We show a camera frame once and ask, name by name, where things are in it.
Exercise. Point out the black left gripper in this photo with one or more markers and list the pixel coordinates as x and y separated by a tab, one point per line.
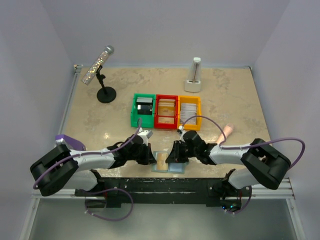
148	158

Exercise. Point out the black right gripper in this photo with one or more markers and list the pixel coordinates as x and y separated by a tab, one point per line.
175	156

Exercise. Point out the teal leather card holder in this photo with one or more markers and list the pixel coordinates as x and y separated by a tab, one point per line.
175	168

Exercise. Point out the gold VIP card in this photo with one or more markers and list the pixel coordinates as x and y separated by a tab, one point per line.
166	120
161	164

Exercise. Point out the black VIP card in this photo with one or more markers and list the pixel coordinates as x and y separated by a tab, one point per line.
144	109

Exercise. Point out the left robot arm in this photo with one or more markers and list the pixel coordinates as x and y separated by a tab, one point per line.
55	169

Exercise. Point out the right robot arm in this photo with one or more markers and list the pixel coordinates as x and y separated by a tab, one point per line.
264	164

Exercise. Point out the silver cards stack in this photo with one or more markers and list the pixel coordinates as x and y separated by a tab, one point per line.
187	110

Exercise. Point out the red plastic bin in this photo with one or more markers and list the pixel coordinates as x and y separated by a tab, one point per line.
156	116

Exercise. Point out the green plastic bin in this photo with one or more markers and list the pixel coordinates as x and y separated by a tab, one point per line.
147	121

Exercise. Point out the yellow plastic bin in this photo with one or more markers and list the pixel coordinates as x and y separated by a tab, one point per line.
196	122

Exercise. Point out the pink microphone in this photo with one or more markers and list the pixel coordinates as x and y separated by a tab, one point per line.
226	132

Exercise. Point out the black microphone stand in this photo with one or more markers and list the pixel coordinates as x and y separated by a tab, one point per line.
106	94

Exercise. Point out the white metronome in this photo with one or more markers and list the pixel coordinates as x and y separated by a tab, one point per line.
193	82

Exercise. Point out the glitter silver microphone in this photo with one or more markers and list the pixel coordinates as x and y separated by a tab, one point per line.
99	62

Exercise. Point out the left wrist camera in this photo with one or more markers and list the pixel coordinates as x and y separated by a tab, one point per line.
145	133

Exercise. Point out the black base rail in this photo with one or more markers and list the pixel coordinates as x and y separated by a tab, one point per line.
158	190

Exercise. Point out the purple bracket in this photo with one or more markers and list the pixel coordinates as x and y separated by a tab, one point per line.
70	142

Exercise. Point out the aluminium frame rail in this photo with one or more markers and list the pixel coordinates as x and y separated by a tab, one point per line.
35	198

